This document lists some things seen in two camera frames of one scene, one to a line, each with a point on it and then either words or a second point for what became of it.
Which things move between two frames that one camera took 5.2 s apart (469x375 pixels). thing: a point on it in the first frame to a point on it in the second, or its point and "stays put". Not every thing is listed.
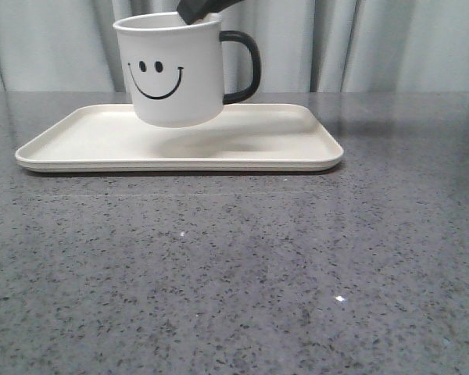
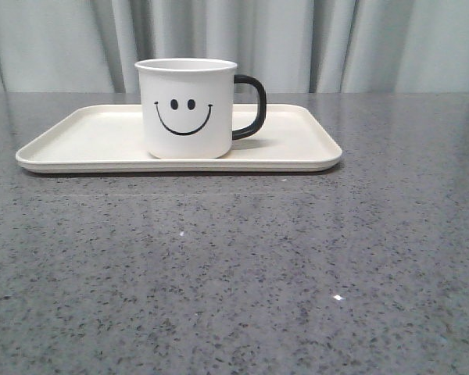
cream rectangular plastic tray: [248, 137] stays put
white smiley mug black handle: [175, 69] to [194, 108]
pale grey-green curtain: [305, 45] stays put
